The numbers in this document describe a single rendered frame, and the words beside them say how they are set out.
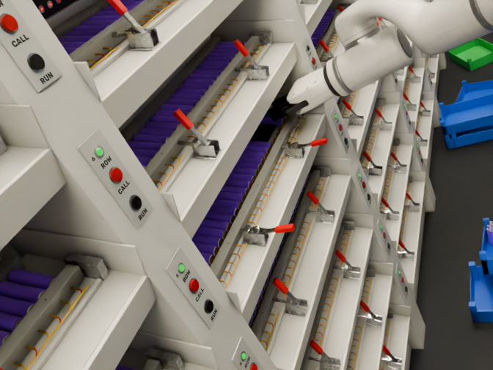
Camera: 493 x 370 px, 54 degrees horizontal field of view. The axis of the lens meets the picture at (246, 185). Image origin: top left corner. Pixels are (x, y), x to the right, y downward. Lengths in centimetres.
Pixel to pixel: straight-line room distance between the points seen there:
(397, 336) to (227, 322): 95
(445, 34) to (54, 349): 74
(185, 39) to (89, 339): 45
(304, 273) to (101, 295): 55
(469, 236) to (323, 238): 108
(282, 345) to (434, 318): 100
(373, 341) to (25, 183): 107
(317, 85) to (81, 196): 62
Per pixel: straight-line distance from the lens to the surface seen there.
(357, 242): 137
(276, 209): 93
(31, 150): 55
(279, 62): 106
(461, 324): 184
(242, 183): 98
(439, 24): 90
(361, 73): 102
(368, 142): 175
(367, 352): 137
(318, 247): 111
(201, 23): 83
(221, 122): 87
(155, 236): 63
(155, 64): 71
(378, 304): 147
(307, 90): 106
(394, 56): 100
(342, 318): 121
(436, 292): 195
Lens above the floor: 143
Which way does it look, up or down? 28 degrees down
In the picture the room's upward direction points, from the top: 29 degrees counter-clockwise
